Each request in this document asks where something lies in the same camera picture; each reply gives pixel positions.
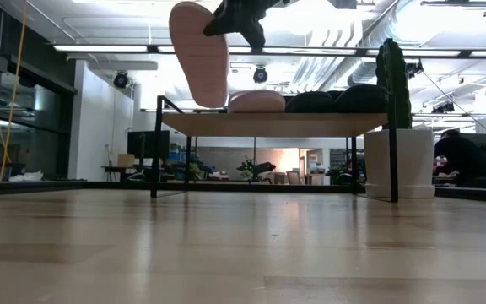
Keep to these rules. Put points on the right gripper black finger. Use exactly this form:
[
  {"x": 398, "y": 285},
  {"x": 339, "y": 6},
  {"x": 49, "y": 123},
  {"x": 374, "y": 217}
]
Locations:
[
  {"x": 228, "y": 17},
  {"x": 257, "y": 34}
]

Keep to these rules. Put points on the pink rubber slide sandal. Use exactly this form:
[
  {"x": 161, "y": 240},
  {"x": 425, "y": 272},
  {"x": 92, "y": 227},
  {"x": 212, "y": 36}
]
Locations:
[
  {"x": 255, "y": 102},
  {"x": 196, "y": 63}
]

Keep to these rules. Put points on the black rubber slide sandal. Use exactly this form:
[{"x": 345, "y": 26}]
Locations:
[
  {"x": 308, "y": 103},
  {"x": 361, "y": 101}
]

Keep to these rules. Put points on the black ceiling track light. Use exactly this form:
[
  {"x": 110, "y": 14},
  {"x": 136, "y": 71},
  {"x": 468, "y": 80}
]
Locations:
[
  {"x": 121, "y": 79},
  {"x": 260, "y": 75}
]

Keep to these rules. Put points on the long ceiling light bar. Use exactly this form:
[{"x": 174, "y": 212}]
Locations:
[{"x": 99, "y": 48}]

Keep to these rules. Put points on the green cactus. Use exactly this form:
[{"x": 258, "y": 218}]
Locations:
[{"x": 397, "y": 63}]

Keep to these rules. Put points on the black computer monitor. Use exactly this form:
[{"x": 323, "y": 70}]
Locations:
[{"x": 148, "y": 143}]

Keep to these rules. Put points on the cardboard box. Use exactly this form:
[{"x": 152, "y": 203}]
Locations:
[{"x": 126, "y": 160}]

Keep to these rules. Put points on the person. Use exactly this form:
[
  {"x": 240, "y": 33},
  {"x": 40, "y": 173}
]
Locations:
[{"x": 462, "y": 160}]

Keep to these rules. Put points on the white cloth pile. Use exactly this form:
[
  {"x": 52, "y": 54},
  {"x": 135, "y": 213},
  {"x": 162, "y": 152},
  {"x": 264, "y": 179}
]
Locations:
[{"x": 25, "y": 176}]

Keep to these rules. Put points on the wooden shelf with black frame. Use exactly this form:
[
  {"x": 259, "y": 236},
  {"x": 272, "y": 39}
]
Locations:
[{"x": 268, "y": 124}]

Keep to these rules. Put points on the black aluminium table frame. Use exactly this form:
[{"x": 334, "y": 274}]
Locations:
[{"x": 57, "y": 186}]

